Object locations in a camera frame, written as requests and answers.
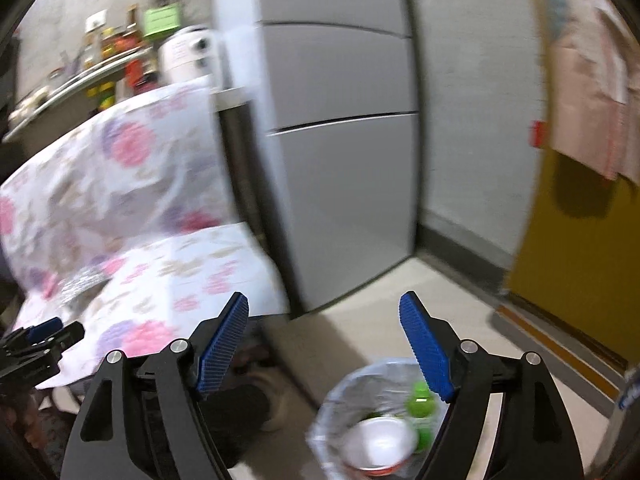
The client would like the white blue-marked object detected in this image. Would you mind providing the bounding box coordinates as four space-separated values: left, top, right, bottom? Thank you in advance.
607 365 640 461

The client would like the floral cloth cover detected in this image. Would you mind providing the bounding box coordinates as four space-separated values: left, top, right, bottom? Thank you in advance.
0 77 288 391

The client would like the dark shoe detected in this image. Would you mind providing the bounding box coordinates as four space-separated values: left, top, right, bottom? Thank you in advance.
200 380 276 466

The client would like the person's left hand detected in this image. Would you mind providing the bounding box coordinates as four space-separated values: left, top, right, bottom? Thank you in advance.
0 395 46 456

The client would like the green plastic bottle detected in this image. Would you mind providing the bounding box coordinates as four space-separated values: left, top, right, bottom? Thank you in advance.
405 380 441 448

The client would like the green box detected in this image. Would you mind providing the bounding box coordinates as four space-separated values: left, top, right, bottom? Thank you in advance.
143 4 182 38

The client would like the white orange instant noodle bowl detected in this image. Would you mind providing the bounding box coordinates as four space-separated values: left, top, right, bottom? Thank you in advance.
340 417 418 476

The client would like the trash bin with clear bag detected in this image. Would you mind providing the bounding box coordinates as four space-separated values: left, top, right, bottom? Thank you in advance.
307 357 453 480

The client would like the red container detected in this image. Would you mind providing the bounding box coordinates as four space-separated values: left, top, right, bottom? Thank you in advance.
125 60 147 88

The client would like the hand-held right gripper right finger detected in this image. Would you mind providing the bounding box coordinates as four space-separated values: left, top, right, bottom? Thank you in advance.
399 291 583 480

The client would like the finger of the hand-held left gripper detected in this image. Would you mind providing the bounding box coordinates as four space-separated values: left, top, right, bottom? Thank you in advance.
22 317 63 343
47 322 85 356

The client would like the yellow door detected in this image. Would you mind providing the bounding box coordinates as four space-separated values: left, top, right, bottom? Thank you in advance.
504 150 640 376

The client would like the grey refrigerator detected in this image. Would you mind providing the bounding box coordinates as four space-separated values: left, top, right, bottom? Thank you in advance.
212 0 421 316

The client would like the pink hanging cloth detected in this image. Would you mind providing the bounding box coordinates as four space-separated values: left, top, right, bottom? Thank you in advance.
530 0 640 186

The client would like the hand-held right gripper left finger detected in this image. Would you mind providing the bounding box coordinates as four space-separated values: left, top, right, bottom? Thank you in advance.
60 292 249 480

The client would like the white rice cooker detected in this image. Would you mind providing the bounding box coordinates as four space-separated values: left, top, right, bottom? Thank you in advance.
157 25 221 83

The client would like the metal wall shelf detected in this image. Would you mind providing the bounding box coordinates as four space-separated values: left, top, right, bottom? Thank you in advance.
2 47 156 141

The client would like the clear plastic food container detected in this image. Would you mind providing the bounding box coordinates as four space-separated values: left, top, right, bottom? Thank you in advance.
57 267 108 306

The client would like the row of condiment bottles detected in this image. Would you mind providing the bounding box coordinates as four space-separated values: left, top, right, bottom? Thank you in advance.
80 5 143 68

